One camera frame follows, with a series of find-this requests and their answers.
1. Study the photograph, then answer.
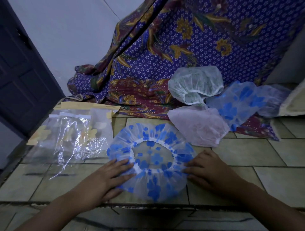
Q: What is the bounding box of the person's right hand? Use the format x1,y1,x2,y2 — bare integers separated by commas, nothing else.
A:
182,149,241,198

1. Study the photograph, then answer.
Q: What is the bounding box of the person's left hand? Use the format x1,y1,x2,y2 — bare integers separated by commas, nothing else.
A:
76,158,137,211

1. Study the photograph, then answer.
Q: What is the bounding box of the blue flower clear shower cap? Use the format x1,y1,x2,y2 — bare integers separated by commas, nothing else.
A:
106,123,196,203
206,81,268,132

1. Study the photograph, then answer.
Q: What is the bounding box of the person's left forearm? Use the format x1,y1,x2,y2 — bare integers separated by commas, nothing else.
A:
14,189,84,231

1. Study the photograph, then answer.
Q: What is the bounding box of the person's right forearm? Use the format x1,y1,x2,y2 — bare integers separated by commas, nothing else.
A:
235,181,305,231

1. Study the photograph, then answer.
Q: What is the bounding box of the yellow-topped clear plastic package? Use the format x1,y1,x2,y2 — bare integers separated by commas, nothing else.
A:
53,101,121,158

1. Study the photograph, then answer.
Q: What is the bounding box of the pink shower cap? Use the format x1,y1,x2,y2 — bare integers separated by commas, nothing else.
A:
167,104,230,148

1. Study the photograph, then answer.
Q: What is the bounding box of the clear bag with white strip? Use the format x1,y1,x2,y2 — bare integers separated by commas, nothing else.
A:
49,112,93,180

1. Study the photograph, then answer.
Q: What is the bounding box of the white green-patterned shower cap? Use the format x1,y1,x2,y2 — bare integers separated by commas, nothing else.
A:
168,66,224,106

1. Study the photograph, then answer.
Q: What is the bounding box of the pale blue clear shower cap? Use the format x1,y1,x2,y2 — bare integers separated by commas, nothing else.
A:
257,84,292,119

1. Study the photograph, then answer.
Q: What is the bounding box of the cream fabric cushion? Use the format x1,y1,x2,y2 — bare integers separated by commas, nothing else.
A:
278,79,305,117

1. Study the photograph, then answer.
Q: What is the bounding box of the dark panelled door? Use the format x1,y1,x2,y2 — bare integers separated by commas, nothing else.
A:
0,0,65,141

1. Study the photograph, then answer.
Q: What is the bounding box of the purple floral batik cloth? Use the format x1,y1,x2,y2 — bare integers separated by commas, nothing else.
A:
67,0,305,141

